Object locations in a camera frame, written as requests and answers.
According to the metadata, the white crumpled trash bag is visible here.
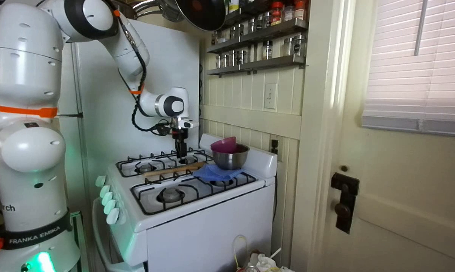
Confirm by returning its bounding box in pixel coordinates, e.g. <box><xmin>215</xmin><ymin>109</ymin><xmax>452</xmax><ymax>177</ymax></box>
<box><xmin>243</xmin><ymin>251</ymin><xmax>293</xmax><ymax>272</ymax></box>

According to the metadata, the window with white blinds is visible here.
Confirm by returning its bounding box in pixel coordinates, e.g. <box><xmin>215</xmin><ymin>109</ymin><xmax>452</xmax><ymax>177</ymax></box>
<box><xmin>361</xmin><ymin>0</ymin><xmax>455</xmax><ymax>139</ymax></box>

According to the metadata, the silver metal bowl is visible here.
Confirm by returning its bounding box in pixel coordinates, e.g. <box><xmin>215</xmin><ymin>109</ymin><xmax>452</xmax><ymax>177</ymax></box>
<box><xmin>212</xmin><ymin>144</ymin><xmax>251</xmax><ymax>171</ymax></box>

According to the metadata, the red lid spice jar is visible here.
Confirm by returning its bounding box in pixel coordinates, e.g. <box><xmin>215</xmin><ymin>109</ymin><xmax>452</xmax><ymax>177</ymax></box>
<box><xmin>293</xmin><ymin>0</ymin><xmax>308</xmax><ymax>21</ymax></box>
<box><xmin>269</xmin><ymin>0</ymin><xmax>284</xmax><ymax>27</ymax></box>

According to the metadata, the black stove burner grate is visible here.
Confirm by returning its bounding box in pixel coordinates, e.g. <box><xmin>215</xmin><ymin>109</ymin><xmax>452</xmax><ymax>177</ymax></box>
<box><xmin>130</xmin><ymin>171</ymin><xmax>258</xmax><ymax>216</ymax></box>
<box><xmin>115</xmin><ymin>148</ymin><xmax>213</xmax><ymax>178</ymax></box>

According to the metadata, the cream door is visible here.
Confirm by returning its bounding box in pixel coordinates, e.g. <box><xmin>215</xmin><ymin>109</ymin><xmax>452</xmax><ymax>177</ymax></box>
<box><xmin>314</xmin><ymin>0</ymin><xmax>455</xmax><ymax>272</ymax></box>

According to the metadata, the orange base strap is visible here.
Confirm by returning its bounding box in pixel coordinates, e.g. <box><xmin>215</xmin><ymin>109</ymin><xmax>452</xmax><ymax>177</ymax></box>
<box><xmin>0</xmin><ymin>97</ymin><xmax>59</xmax><ymax>121</ymax></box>

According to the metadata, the white gas stove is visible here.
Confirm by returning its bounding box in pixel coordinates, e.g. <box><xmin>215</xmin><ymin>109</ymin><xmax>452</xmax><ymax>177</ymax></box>
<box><xmin>91</xmin><ymin>133</ymin><xmax>280</xmax><ymax>272</ymax></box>

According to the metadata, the blue cloth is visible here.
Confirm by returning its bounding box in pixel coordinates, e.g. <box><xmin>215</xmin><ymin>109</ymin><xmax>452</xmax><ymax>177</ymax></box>
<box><xmin>192</xmin><ymin>163</ymin><xmax>245</xmax><ymax>186</ymax></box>

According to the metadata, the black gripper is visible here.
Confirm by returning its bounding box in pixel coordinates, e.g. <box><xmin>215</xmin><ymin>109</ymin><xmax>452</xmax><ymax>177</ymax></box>
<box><xmin>171</xmin><ymin>124</ymin><xmax>193</xmax><ymax>160</ymax></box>

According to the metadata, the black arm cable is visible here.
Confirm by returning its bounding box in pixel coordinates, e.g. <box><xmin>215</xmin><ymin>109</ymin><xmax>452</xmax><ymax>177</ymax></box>
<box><xmin>128</xmin><ymin>74</ymin><xmax>169</xmax><ymax>136</ymax></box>

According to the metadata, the wooden spatula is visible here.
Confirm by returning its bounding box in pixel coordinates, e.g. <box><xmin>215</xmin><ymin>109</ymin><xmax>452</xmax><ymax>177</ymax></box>
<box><xmin>144</xmin><ymin>162</ymin><xmax>209</xmax><ymax>178</ymax></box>

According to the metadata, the purple plastic bowl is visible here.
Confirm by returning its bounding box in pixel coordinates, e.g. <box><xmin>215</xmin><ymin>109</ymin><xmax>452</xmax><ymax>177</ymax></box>
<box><xmin>209</xmin><ymin>136</ymin><xmax>239</xmax><ymax>156</ymax></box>

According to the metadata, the grey hanging pot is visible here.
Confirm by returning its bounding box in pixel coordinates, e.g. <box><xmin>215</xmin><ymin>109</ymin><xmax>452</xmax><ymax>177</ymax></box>
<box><xmin>116</xmin><ymin>0</ymin><xmax>186</xmax><ymax>23</ymax></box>

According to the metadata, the black door lock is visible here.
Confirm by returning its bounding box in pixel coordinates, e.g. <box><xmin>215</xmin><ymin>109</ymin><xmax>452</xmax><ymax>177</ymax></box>
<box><xmin>329</xmin><ymin>171</ymin><xmax>361</xmax><ymax>236</ymax></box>

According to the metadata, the metal wall spice rack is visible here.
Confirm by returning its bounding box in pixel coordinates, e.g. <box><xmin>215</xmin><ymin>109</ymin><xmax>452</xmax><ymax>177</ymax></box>
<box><xmin>205</xmin><ymin>0</ymin><xmax>308</xmax><ymax>79</ymax></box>

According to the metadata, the black frying pan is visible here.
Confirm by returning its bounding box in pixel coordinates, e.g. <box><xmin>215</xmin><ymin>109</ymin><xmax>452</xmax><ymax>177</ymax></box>
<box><xmin>175</xmin><ymin>0</ymin><xmax>228</xmax><ymax>32</ymax></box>

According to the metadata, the cream wall light switch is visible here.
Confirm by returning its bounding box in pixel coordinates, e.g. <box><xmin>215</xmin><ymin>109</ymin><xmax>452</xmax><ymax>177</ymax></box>
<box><xmin>263</xmin><ymin>82</ymin><xmax>278</xmax><ymax>112</ymax></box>

